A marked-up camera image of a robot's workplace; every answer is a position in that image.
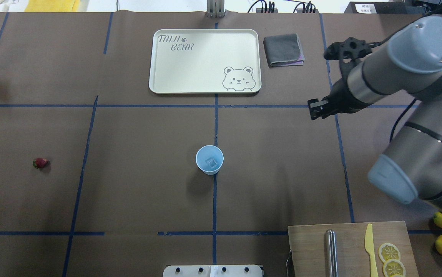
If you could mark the light blue plastic cup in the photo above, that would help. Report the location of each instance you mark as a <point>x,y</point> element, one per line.
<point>206,152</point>

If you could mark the yellow plastic knife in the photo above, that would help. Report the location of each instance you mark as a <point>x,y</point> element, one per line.
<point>369,248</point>

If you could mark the yellow cloth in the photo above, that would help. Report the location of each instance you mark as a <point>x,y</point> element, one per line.
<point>53,6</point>

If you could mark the clear ice cube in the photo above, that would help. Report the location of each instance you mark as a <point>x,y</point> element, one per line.
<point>211,164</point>

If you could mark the red strawberry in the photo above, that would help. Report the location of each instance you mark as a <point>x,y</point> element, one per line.
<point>40,163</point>

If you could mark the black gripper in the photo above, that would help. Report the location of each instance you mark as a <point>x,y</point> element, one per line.
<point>341,98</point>

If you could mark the cream bear tray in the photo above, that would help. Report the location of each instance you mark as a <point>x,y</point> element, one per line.
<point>205,61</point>

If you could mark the lemon slice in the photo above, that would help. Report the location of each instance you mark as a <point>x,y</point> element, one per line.
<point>388,251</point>
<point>394,267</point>

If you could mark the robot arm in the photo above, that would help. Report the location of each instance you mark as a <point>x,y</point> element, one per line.
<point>410,168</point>

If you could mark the wooden cutting board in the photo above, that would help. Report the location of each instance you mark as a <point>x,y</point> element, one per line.
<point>309,251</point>

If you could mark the aluminium frame post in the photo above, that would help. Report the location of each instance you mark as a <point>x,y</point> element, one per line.
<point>216,8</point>

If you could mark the grey folded cloth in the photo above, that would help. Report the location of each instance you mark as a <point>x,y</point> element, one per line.
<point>283,50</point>

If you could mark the steel muddler black tip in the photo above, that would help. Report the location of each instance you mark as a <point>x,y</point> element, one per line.
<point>331,253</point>

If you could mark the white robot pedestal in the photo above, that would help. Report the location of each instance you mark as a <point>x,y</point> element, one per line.
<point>243,270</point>

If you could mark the black power box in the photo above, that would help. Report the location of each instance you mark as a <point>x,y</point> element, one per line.
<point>368,7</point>

